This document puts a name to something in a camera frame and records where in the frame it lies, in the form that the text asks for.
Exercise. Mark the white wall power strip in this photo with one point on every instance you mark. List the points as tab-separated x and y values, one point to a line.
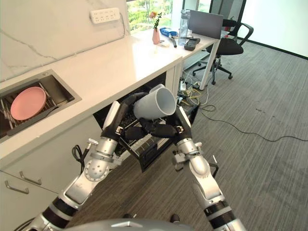
104	15

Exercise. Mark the white floor power strip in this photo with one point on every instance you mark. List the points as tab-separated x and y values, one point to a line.
183	85

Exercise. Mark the black handheld device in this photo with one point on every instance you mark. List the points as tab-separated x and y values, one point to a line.
191	44

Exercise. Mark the clear blue water bottle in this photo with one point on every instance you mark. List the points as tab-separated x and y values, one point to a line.
184	29

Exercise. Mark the black dishwasher drawer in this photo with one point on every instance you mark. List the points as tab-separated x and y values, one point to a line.
150	154

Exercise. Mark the dark right robot foot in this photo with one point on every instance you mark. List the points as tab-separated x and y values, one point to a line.
175	218

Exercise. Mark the flower sprig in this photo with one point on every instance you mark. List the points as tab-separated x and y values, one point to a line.
157	19

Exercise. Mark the black sink drain rack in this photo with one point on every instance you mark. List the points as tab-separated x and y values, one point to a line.
51	111

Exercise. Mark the blue package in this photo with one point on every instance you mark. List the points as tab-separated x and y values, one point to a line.
168	31

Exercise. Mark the white desk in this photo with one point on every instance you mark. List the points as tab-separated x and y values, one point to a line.
210	62

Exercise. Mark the dark robot foot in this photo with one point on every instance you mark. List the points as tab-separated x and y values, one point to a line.
175	218
127	215

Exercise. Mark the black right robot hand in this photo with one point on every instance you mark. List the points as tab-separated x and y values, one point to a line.
184	120

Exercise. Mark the dark steel sink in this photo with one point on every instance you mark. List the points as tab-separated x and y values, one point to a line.
63	90

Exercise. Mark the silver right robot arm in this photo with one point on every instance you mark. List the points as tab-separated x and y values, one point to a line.
201	169

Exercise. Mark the grey robot torso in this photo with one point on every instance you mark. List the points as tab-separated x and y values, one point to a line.
127	226

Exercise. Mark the grey laptop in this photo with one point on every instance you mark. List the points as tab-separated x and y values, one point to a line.
204	24

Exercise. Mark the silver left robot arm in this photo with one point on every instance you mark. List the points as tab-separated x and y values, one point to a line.
95	169

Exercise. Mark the window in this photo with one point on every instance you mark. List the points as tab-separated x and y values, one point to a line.
154	9

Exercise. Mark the white kitchen cabinet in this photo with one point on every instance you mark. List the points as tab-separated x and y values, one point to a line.
48	149

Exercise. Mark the black office chair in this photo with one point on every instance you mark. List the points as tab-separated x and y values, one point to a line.
228	48

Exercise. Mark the pink vase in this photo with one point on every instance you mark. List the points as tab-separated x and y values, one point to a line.
156	37

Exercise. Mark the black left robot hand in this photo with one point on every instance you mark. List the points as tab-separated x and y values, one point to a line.
111	118

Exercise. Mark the dark left robot foot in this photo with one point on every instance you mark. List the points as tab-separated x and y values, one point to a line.
127	215

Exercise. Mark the pink plate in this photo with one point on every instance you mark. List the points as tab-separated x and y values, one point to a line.
27	103

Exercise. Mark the grey-blue mug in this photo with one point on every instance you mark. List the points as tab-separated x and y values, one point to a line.
150	106

